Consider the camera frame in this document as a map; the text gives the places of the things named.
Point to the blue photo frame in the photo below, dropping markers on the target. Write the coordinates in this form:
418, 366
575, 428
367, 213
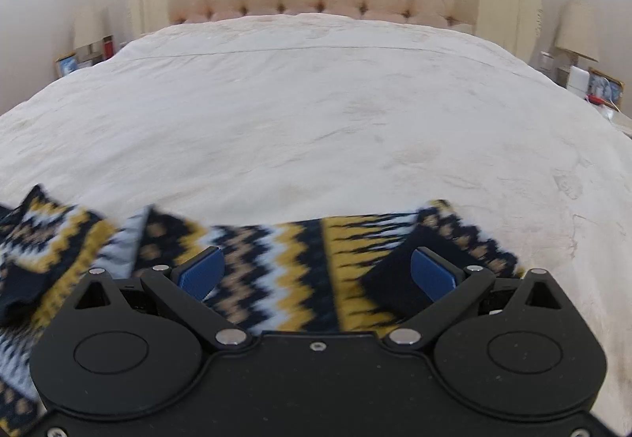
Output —
65, 65

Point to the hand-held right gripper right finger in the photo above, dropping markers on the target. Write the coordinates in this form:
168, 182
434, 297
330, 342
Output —
432, 276

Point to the navy yellow zigzag knit sweater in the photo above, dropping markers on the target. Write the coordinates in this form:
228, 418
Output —
296, 279

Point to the gold photo frame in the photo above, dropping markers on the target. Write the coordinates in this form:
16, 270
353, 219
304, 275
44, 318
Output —
606, 89

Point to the white box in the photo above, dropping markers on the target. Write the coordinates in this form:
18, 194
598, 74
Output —
577, 82

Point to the red candle jar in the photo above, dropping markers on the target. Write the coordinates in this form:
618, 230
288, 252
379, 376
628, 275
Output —
107, 47

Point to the small red item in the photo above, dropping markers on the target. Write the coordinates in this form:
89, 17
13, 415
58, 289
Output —
597, 100

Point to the cream bed with blanket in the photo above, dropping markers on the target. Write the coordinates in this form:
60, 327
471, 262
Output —
316, 121

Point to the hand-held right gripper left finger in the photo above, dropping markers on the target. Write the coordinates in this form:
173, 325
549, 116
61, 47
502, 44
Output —
202, 276

